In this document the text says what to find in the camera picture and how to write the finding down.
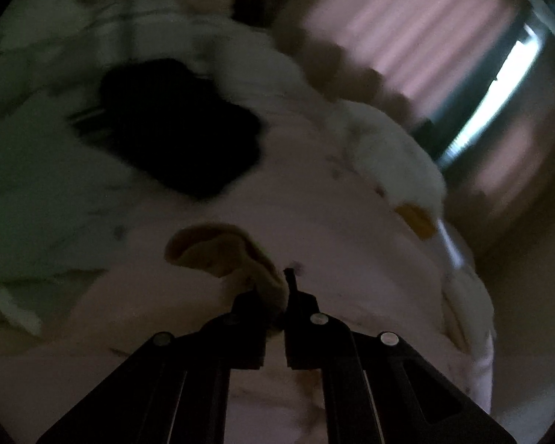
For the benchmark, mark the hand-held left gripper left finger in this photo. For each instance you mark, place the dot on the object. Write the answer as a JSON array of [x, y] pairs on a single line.
[[247, 314]]

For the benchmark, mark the pink curtain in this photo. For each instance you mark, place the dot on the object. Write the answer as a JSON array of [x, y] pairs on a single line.
[[504, 171], [397, 23]]

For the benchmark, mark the black clothes pile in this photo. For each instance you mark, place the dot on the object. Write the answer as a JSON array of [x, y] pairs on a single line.
[[180, 125]]

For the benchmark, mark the pink printed bedsheet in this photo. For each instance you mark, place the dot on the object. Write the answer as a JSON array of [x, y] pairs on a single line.
[[314, 222]]

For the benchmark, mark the cream small garment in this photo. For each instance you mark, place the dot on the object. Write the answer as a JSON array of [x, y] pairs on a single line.
[[222, 246]]

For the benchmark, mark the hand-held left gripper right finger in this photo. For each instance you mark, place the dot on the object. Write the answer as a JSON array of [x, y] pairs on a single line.
[[300, 319]]

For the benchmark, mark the plaid light blue clothes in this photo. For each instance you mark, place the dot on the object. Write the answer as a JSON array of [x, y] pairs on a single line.
[[51, 83]]

